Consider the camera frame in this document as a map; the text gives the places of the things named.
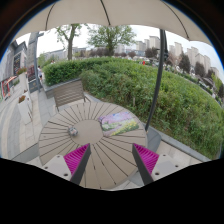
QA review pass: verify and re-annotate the grey computer mouse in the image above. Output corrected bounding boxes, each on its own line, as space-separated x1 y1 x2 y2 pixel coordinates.
68 127 78 136

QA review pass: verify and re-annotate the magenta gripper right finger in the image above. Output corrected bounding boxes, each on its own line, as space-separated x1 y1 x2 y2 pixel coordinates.
131 143 183 186

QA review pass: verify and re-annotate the grey street pole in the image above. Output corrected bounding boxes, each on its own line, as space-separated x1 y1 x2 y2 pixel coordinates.
33 31 44 92

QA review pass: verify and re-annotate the green hedge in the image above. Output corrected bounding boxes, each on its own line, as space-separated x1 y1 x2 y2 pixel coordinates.
43 57 224 159

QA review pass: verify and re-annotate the dark umbrella pole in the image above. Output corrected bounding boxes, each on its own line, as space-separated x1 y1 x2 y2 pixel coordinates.
145 29 167 132

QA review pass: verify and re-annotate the beige patio umbrella canopy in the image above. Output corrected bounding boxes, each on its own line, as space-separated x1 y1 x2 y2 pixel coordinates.
15 0 212 45

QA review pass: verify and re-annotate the round slatted wooden table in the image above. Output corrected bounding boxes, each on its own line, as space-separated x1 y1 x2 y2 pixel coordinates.
39 102 147 189

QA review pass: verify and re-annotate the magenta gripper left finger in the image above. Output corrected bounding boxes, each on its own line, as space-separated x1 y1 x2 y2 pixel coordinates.
42 143 92 186

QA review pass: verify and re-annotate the white planter box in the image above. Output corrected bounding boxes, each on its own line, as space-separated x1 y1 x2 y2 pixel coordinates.
17 94 32 124

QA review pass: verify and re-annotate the slatted wooden chair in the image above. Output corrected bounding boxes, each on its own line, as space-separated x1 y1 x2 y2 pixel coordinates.
53 79 89 109

